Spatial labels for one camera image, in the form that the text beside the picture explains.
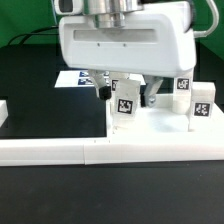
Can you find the white square tabletop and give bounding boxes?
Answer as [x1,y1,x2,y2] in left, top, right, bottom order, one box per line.
[106,94,224,139]

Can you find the white U-shaped obstacle fence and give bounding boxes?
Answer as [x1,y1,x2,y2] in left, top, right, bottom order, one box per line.
[0,95,224,167]

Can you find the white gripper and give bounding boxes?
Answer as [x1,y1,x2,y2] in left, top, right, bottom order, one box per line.
[58,1,196,108]

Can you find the white sheet with markers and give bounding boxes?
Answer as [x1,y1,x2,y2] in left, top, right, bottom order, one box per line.
[55,70,93,88]

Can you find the black cables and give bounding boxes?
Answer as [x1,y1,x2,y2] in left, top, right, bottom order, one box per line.
[7,26,60,46]

